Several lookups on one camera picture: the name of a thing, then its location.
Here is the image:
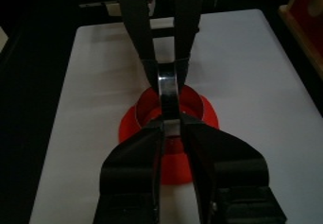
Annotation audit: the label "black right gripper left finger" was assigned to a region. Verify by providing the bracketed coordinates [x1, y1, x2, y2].
[92, 119, 166, 224]

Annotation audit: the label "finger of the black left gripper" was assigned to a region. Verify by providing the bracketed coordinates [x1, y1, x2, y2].
[172, 0, 204, 89]
[118, 0, 162, 93]

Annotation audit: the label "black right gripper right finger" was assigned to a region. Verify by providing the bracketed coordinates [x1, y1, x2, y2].
[179, 113, 288, 224]

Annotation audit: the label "round metal cookie cutter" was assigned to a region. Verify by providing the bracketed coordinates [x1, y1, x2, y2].
[132, 61, 206, 139]

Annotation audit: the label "red plastic toy piece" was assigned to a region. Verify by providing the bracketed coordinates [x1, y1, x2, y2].
[118, 85, 220, 185]

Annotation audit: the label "wooden box with slot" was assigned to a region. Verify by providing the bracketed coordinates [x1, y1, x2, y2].
[276, 0, 323, 81]

